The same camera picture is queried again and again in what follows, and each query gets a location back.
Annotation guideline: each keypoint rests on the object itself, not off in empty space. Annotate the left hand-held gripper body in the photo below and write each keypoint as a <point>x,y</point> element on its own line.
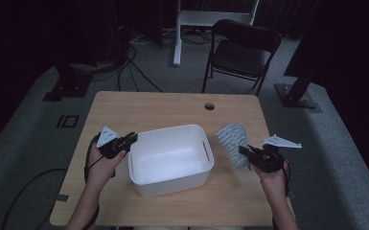
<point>113,147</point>

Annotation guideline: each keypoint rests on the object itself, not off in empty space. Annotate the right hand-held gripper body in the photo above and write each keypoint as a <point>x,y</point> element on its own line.
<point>266,159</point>

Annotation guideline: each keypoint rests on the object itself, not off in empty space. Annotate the grey fluffy cloth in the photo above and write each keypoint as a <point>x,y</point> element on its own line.
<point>233,142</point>

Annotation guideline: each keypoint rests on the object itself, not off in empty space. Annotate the white plastic bin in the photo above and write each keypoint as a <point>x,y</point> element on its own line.
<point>171,159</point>

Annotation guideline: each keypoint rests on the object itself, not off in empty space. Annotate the person's right hand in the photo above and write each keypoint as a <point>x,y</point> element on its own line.
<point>273,180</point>

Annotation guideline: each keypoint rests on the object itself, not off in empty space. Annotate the person's left hand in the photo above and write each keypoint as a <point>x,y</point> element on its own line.
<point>102,169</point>

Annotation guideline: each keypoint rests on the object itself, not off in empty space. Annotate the black metal stand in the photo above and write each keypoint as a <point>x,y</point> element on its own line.
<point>297,94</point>

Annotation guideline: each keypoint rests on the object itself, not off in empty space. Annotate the black metal stand base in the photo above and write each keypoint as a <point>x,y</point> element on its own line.
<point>68,86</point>

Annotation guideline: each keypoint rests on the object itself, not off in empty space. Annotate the black folding chair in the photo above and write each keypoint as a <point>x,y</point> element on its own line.
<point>241,56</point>

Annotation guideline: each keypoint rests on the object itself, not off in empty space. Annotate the white desk frame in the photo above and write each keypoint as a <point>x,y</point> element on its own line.
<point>201,17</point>

